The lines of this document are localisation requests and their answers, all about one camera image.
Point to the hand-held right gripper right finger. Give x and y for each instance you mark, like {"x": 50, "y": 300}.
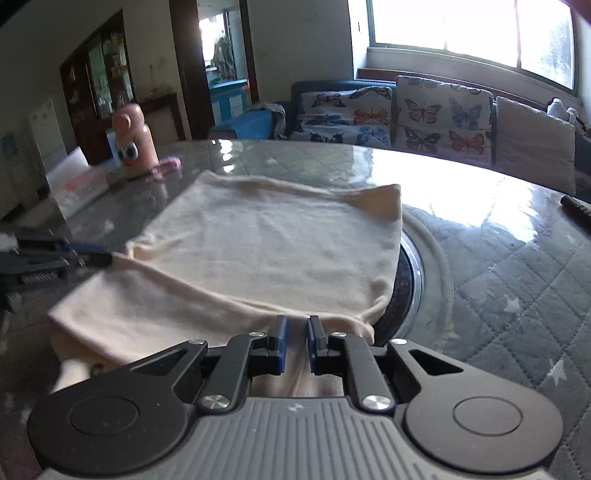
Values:
{"x": 314, "y": 344}

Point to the black remote control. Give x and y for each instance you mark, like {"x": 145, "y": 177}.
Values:
{"x": 577, "y": 205}

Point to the white tissue box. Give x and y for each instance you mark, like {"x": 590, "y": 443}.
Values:
{"x": 78, "y": 189}

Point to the cream fleece garment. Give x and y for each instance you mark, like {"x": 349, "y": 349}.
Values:
{"x": 258, "y": 249}

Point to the dark blue sofa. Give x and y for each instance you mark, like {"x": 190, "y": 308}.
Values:
{"x": 323, "y": 85}

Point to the blue upholstered seat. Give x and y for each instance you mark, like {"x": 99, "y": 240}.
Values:
{"x": 244, "y": 124}

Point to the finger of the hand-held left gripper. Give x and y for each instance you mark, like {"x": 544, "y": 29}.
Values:
{"x": 94, "y": 260}
{"x": 90, "y": 248}

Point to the dark wooden door frame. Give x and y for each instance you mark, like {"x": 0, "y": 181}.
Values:
{"x": 184, "y": 69}

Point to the plain grey cushion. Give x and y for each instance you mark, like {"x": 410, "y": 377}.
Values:
{"x": 531, "y": 143}

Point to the dark wooden display cabinet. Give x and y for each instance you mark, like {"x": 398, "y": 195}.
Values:
{"x": 78, "y": 106}

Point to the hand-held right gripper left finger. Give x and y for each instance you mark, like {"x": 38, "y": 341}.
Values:
{"x": 280, "y": 344}

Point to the patterned cloth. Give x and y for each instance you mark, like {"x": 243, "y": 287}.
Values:
{"x": 277, "y": 110}

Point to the white plush toy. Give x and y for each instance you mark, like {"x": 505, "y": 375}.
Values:
{"x": 556, "y": 108}

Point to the metal-rimmed table burner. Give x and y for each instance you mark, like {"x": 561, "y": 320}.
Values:
{"x": 406, "y": 281}

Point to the butterfly print cushion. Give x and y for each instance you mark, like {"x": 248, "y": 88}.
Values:
{"x": 341, "y": 115}
{"x": 438, "y": 115}

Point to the white refrigerator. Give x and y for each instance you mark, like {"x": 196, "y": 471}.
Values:
{"x": 44, "y": 134}

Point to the blue cabinet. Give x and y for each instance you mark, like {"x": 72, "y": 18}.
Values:
{"x": 228, "y": 101}

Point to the hanging clothes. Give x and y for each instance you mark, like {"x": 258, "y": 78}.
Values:
{"x": 224, "y": 55}

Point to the bright window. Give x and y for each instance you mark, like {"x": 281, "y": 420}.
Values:
{"x": 461, "y": 23}

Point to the pink cartoon face bottle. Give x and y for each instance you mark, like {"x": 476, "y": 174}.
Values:
{"x": 138, "y": 138}

